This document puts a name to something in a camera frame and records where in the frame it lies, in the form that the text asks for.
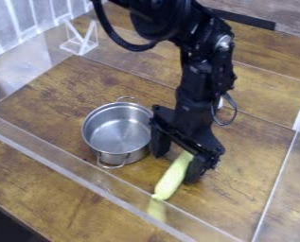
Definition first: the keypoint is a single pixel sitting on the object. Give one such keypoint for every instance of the clear acrylic front barrier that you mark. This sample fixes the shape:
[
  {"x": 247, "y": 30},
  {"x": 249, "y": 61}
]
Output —
[{"x": 161, "y": 214}]

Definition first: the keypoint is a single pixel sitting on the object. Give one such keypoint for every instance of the stainless steel pot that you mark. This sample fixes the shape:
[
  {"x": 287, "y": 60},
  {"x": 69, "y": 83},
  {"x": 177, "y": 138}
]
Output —
[{"x": 115, "y": 131}]

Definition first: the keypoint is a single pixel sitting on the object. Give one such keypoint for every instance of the clear acrylic triangular stand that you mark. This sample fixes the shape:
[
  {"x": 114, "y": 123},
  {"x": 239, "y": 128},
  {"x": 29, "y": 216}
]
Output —
[{"x": 78, "y": 44}]

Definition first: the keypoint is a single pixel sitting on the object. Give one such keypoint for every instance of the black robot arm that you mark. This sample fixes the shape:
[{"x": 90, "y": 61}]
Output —
[{"x": 204, "y": 37}]

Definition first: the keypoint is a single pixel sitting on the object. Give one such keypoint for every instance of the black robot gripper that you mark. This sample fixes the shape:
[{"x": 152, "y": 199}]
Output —
[{"x": 186, "y": 125}]

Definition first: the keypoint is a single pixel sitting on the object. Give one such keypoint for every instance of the black strip on table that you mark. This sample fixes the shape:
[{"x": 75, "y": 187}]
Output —
[{"x": 244, "y": 19}]

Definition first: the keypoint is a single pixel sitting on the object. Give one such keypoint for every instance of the red toy mushroom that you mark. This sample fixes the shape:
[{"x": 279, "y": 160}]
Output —
[{"x": 220, "y": 103}]

